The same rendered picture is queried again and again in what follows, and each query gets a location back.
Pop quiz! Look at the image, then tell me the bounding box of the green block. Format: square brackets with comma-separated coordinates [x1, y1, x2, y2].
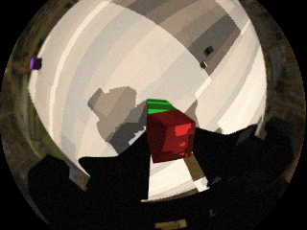
[147, 103, 177, 115]
[147, 99, 170, 110]

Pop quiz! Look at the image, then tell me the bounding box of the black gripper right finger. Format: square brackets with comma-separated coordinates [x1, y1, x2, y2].
[192, 124, 257, 185]

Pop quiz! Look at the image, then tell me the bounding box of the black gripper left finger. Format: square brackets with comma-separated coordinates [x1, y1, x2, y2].
[78, 131, 151, 200]

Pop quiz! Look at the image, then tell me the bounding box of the red block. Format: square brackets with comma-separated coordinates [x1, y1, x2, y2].
[145, 110, 196, 164]

